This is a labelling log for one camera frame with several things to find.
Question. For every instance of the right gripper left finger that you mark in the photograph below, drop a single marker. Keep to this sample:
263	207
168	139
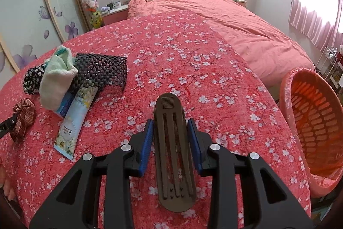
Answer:
74	202

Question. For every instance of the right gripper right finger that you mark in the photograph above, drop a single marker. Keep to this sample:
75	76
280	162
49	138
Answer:
246	182

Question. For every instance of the finger tip of the left gripper seen afar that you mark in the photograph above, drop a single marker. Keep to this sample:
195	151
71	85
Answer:
8	125

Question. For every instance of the brown striped scrunchie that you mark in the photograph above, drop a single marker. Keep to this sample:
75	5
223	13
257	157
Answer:
25	114

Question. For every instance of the black daisy print scrunchie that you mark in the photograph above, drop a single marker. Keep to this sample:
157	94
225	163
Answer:
32	80

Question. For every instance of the brown plastic hair clip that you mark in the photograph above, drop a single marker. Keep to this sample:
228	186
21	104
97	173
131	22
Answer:
174	166

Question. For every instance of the blue tissue pack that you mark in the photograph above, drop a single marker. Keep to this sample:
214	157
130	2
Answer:
65	104

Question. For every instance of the floral sachet packet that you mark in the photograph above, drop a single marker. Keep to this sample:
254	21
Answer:
70	128

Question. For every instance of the light green sock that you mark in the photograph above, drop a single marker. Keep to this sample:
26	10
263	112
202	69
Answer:
59	72

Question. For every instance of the red floral bedspread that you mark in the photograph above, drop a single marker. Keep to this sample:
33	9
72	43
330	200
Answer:
166	53

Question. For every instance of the dark beaded mat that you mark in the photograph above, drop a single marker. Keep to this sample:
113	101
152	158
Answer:
95	70

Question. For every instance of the orange plastic laundry basket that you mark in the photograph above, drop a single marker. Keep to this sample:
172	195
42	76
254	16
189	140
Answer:
314	115

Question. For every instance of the floral sliding wardrobe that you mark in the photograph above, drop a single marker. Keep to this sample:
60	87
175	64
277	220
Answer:
30	28

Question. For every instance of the green frog plush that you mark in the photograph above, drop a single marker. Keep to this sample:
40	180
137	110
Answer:
96	20

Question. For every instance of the coral pink duvet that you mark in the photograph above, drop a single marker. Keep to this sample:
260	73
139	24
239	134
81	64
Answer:
268	52

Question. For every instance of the plush toy display tube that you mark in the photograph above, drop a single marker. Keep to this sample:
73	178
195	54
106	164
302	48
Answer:
89	1

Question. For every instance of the pink bedside table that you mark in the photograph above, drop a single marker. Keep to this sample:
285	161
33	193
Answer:
115	15

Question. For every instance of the pink curtain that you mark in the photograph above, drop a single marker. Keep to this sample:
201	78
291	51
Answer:
319	20

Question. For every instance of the white wire rack shelf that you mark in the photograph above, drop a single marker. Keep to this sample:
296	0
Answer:
329	67

